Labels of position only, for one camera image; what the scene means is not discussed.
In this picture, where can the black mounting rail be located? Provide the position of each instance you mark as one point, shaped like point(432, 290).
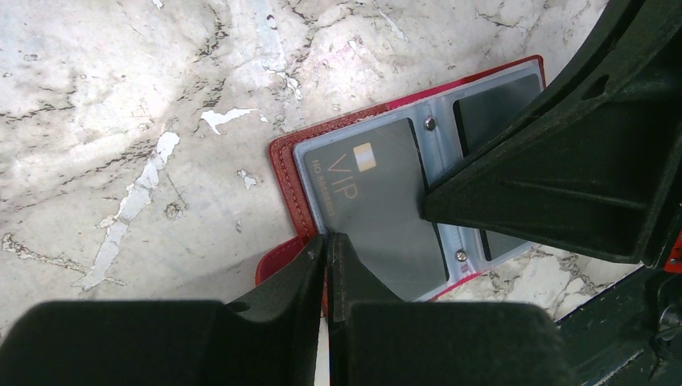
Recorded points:
point(630, 334)

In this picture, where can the red card holder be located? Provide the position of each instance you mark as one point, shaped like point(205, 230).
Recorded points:
point(432, 116)

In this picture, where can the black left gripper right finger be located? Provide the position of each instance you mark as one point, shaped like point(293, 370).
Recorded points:
point(378, 339)

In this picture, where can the black VIP card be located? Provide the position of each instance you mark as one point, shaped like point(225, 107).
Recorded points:
point(367, 182)

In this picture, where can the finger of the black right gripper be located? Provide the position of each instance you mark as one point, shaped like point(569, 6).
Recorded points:
point(593, 164)

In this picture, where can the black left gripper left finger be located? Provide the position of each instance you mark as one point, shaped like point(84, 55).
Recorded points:
point(268, 336)

